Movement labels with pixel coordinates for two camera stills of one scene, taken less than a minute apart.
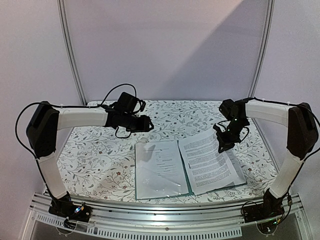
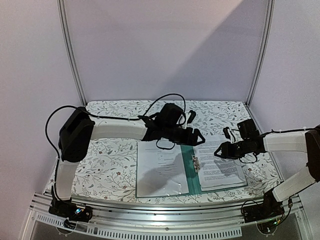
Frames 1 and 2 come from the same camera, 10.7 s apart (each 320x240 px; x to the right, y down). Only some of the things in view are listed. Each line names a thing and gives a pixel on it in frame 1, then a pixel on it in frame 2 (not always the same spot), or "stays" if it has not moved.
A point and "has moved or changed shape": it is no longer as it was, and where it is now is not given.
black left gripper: x=144 y=125 to x=193 y=141
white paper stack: x=207 y=169 has moved or changed shape
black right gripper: x=227 y=136 to x=230 y=149
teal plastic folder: x=185 y=167 stays
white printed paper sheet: x=159 y=170 stays
